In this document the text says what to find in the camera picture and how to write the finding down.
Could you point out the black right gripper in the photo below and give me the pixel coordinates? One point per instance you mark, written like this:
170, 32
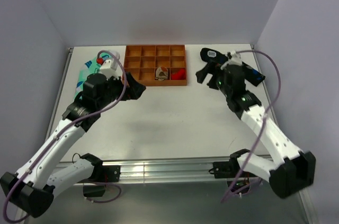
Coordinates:
214, 71

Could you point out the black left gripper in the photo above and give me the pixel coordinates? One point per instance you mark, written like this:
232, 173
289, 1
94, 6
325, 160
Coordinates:
135, 89

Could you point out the orange compartment tray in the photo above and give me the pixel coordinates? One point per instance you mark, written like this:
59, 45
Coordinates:
142, 61

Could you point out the brown argyle sock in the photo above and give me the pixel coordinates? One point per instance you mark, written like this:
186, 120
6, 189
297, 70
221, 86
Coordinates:
161, 73

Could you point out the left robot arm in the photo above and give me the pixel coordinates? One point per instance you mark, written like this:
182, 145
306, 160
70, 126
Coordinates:
33, 187

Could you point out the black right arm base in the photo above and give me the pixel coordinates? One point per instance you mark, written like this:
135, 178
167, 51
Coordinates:
229, 169

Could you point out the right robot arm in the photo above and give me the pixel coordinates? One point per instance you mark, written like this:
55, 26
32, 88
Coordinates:
290, 169

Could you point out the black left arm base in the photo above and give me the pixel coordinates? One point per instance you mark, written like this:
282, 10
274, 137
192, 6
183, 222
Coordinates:
105, 187

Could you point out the black blue sock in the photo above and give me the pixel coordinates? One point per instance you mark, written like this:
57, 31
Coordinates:
251, 75

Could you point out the red rolled sock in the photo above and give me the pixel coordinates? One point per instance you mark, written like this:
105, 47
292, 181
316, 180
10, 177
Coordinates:
178, 74

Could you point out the mint green sock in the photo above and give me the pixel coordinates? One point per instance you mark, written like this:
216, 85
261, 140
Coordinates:
92, 66

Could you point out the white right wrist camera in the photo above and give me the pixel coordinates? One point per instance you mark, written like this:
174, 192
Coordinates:
234, 58

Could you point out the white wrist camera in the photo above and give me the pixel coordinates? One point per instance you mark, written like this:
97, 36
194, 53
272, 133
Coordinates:
109, 68
234, 58

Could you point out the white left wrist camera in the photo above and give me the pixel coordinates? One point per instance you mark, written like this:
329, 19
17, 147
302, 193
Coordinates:
109, 68

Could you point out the aluminium frame rail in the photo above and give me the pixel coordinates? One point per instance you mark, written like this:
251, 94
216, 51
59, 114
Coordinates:
165, 170

